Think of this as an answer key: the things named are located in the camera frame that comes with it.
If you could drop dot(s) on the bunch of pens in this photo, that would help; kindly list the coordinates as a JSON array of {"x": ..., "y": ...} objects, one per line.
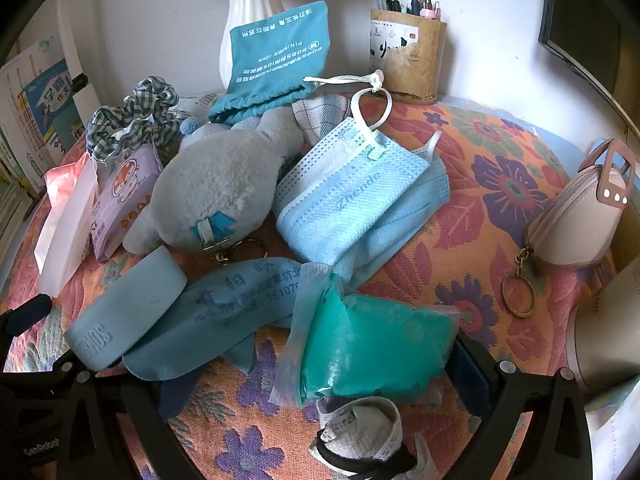
[{"x": 415, "y": 5}]

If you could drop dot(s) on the purple tissue pack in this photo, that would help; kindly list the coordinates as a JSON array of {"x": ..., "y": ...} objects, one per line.
[{"x": 125, "y": 185}]

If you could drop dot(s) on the floral tablecloth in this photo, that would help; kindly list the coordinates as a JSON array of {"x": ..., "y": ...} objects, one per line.
[{"x": 500, "y": 170}]

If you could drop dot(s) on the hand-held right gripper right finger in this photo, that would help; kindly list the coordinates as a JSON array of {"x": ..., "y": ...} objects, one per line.
[{"x": 472, "y": 375}]

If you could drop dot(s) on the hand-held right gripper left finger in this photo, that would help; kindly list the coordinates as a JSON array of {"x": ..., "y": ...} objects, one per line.
[{"x": 145, "y": 410}]

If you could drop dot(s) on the black monitor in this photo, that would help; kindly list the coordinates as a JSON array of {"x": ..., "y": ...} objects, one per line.
[{"x": 585, "y": 15}]

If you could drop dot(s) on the blue face mask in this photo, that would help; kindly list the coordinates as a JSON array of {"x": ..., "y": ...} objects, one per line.
[
  {"x": 340, "y": 195},
  {"x": 400, "y": 230}
]

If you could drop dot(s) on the green cloth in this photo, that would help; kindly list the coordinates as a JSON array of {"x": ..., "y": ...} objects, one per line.
[{"x": 370, "y": 345}]

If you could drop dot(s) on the bamboo pen holder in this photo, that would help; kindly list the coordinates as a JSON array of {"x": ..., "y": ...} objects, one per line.
[{"x": 407, "y": 55}]

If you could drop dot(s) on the blue checked scrunchie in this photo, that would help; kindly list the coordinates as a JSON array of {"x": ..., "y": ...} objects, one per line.
[{"x": 145, "y": 105}]

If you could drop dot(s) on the light blue glasses case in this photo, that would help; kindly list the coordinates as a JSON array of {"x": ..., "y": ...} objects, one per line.
[{"x": 115, "y": 310}]

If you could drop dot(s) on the beige coin purse with keyring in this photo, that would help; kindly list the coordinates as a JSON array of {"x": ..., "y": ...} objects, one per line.
[{"x": 570, "y": 230}]

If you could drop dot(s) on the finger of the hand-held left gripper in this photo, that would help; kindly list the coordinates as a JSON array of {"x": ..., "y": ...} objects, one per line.
[{"x": 25, "y": 315}]

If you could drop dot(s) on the grey-blue plush toy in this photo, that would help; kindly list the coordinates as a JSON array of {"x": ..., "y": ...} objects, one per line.
[{"x": 210, "y": 180}]

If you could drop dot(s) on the white rolled sock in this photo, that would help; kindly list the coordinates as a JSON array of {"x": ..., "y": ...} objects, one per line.
[{"x": 360, "y": 435}]

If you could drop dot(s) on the light blue flat object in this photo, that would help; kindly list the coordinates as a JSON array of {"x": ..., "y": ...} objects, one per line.
[{"x": 595, "y": 150}]

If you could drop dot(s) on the white ribbed ceramic vase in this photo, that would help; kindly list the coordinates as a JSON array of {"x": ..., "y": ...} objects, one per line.
[{"x": 245, "y": 5}]

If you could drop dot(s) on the pink and white plastic packet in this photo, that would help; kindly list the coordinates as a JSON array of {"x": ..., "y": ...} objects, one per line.
[{"x": 65, "y": 220}]

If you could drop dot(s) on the blue plaid handkerchief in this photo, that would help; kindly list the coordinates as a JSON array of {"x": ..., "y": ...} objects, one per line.
[{"x": 320, "y": 115}]

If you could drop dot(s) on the row of books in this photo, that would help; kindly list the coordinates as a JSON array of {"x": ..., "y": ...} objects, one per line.
[{"x": 35, "y": 110}]

